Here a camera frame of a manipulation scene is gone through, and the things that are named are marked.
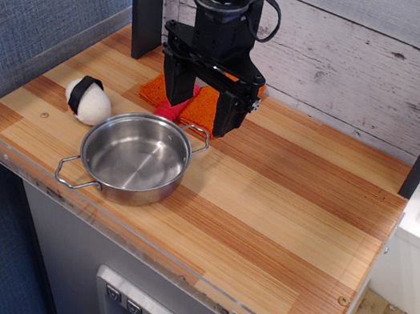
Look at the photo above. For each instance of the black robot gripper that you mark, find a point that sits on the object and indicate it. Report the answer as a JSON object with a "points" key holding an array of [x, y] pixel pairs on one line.
{"points": [[216, 49]]}

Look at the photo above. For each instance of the white plush egg black band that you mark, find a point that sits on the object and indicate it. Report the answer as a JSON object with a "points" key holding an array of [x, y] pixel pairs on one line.
{"points": [[87, 100]]}

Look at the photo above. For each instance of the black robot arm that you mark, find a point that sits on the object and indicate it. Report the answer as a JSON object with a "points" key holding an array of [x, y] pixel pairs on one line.
{"points": [[216, 50]]}

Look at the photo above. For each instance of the orange knitted cloth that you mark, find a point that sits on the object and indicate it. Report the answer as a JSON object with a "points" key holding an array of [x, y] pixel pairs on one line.
{"points": [[200, 112]]}

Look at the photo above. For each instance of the stainless steel pot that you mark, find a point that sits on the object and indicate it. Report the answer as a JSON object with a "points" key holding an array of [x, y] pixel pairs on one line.
{"points": [[137, 158]]}

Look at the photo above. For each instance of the grey metal cabinet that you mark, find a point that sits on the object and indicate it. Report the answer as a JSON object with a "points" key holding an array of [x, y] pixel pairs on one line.
{"points": [[72, 251]]}

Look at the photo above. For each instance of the clear acrylic table guard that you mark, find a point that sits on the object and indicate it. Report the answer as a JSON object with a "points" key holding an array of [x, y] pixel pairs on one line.
{"points": [[282, 217]]}

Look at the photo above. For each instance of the red handled metal spoon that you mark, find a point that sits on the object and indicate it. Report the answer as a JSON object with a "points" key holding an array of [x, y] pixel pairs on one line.
{"points": [[172, 112]]}

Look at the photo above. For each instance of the dark left frame post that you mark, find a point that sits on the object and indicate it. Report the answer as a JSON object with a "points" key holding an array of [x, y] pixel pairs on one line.
{"points": [[146, 27]]}

